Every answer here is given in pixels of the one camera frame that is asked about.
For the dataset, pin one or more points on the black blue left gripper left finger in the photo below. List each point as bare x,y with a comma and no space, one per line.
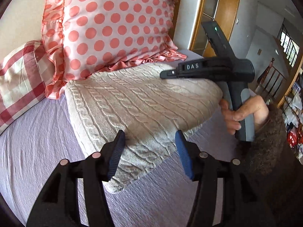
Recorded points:
57,203

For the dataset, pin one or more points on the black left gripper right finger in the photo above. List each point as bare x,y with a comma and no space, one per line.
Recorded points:
169,74

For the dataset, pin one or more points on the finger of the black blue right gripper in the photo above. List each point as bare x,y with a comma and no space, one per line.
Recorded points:
241,205

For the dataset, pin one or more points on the beige cable-knit sweater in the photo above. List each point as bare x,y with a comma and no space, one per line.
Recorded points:
149,110

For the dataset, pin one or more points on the brown fuzzy sleeve forearm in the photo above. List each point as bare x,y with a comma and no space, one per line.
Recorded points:
275,175

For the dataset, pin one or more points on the person's right hand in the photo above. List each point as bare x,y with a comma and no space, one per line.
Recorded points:
254,105

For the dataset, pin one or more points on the lavender textured bed sheet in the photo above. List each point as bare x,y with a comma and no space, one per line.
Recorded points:
34,144

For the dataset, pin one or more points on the wooden framed wardrobe door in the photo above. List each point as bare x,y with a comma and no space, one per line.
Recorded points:
188,19

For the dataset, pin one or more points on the pink polka dot ruffled pillow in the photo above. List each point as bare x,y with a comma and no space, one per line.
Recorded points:
82,37

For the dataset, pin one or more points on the red white plaid pillow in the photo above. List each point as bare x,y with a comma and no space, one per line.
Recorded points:
25,73

